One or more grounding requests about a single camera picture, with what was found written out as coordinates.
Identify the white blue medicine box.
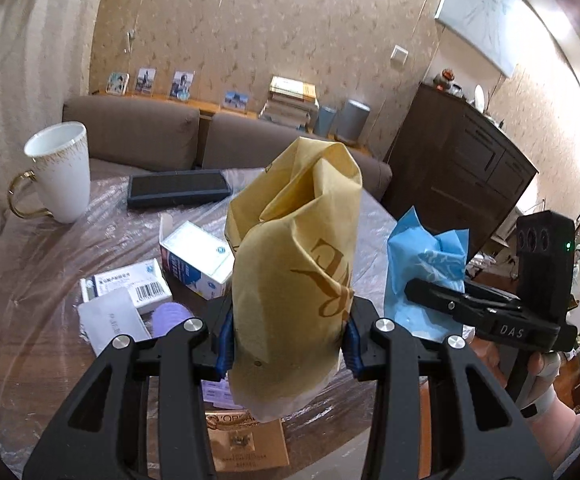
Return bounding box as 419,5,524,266
80,258,173,315

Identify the blue paper bag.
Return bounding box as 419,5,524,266
384,208,468,342

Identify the white blister pack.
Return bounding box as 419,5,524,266
77,288,151,356

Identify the yellow paper bag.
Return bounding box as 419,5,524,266
225,138,363,422

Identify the person's right hand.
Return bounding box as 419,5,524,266
468,334,580,441

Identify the purple round object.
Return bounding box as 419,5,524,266
151,302,194,338

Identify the blue white open box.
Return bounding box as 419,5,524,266
159,214,235,300

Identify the brown gold flat box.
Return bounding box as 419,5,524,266
205,411,290,472

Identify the dark wooden cabinet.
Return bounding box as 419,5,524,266
381,84,538,257

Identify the clear plastic table cover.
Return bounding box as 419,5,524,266
0,177,396,479

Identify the dark blue smartphone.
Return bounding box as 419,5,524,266
127,170,232,209

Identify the large grey speaker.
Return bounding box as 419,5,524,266
335,100,370,143

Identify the brown sofa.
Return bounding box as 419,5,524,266
62,94,394,201

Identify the small blue-grey speaker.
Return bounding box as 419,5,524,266
314,106,337,138

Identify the stack of books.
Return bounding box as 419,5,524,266
258,75,319,131

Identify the beige curtain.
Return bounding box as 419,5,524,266
0,0,100,233

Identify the white mug gold handle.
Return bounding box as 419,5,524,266
7,122,90,224

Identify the white wall switch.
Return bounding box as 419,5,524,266
391,44,409,66

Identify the white wall picture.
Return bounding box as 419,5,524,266
435,0,528,78

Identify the landscape photo frame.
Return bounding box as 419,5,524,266
221,90,249,113

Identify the photo frame far left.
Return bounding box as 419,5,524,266
106,72,130,96

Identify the silver wall hook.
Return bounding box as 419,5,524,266
124,29,135,54

